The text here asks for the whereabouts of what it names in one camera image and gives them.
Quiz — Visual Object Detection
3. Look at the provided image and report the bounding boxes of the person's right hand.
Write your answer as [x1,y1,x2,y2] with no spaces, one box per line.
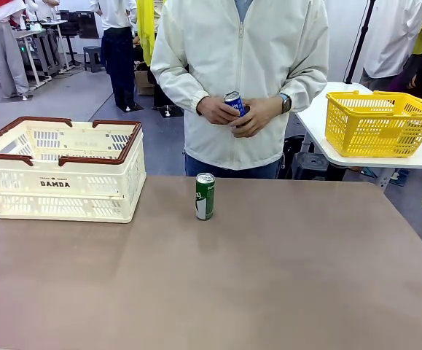
[195,96,241,125]

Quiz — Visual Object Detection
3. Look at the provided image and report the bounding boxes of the person's left hand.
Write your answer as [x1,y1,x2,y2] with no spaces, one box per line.
[231,95,286,139]

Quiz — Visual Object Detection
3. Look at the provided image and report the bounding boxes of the blue Pocari Sweat can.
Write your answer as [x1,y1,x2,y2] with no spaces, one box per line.
[224,90,247,127]

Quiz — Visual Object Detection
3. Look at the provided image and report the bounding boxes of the green drink can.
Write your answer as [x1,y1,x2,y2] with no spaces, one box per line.
[195,172,216,221]

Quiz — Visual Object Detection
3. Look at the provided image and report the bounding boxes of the person's right forearm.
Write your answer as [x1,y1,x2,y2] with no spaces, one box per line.
[150,61,211,114]

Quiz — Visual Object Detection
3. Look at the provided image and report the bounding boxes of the person's left forearm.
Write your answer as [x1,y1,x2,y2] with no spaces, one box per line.
[268,65,329,114]

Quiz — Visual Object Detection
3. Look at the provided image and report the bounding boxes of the yellow plastic shopping basket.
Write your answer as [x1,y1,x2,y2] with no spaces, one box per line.
[325,90,422,158]

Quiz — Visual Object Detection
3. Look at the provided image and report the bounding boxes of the cream basket with brown rim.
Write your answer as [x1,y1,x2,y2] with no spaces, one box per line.
[0,116,148,224]

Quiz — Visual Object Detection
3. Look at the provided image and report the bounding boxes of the person in cream jacket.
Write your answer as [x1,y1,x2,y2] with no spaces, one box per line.
[150,0,330,179]

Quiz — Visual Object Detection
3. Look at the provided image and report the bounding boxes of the black stool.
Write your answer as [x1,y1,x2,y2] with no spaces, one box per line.
[292,152,330,180]

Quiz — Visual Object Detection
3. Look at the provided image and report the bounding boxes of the person in dark trousers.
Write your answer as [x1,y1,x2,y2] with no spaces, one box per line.
[90,0,141,112]

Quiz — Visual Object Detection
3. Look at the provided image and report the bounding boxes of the white side table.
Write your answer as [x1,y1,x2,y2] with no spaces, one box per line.
[294,82,422,190]

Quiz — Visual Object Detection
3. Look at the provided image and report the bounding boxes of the black tripod pole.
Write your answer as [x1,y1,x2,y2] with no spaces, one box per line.
[344,0,378,85]

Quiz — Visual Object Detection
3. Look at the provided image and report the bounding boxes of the grey plastic stool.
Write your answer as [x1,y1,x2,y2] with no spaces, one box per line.
[82,45,105,73]

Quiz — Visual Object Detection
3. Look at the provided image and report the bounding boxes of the black monitor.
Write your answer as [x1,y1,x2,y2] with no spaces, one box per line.
[75,10,101,40]

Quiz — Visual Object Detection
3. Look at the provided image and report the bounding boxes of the person in white shirt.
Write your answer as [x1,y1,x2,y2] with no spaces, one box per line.
[362,0,422,83]

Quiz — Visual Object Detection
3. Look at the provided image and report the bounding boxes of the white standing desk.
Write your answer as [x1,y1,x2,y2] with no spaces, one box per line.
[13,20,71,88]

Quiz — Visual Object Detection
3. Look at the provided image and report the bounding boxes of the person in grey trousers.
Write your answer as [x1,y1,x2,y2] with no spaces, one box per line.
[0,0,32,99]

